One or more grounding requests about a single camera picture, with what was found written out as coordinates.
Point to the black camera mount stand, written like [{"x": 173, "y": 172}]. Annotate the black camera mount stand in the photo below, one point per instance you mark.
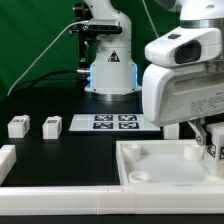
[{"x": 81, "y": 12}]

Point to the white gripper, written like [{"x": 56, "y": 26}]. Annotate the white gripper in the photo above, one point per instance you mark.
[{"x": 186, "y": 93}]

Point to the white marker base plate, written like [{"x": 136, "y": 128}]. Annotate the white marker base plate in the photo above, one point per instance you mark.
[{"x": 111, "y": 122}]

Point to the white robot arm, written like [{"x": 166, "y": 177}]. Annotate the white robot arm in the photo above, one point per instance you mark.
[{"x": 113, "y": 72}]

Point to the white obstacle left wall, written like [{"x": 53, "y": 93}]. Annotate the white obstacle left wall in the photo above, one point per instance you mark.
[{"x": 7, "y": 160}]

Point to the white obstacle front wall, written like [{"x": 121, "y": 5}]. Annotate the white obstacle front wall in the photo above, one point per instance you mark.
[{"x": 101, "y": 200}]

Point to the white square tabletop part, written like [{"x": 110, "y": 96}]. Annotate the white square tabletop part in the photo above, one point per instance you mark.
[{"x": 176, "y": 162}]

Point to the white obstacle wall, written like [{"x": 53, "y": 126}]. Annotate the white obstacle wall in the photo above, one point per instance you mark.
[
  {"x": 7, "y": 160},
  {"x": 101, "y": 200}
]

